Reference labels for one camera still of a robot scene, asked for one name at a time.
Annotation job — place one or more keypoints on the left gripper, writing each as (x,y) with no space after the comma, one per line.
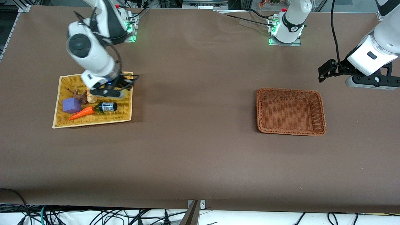
(341,68)

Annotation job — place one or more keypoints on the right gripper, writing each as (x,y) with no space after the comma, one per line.
(122,82)

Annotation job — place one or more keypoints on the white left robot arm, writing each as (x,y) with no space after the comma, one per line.
(292,15)

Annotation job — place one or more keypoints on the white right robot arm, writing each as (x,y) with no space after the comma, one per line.
(93,59)

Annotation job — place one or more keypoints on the yellow wicker basket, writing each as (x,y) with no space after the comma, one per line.
(123,107)

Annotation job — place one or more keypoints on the beige bread piece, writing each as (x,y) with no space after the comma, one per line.
(91,98)

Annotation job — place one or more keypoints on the brown toy lion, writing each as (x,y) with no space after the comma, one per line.
(82,98)

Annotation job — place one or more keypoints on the orange toy carrot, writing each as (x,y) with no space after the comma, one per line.
(82,112)

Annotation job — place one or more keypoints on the purple cube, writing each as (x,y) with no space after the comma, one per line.
(72,105)

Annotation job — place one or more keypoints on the brown wicker basket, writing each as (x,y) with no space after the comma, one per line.
(290,109)

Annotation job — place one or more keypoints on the grey metal box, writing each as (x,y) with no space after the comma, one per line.
(204,3)

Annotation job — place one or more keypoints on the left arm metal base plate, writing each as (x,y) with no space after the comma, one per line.
(295,44)

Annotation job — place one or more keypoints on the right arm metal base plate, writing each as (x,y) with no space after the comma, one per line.
(133,31)

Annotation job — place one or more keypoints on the aluminium corner bracket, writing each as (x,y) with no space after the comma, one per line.
(24,6)
(382,16)

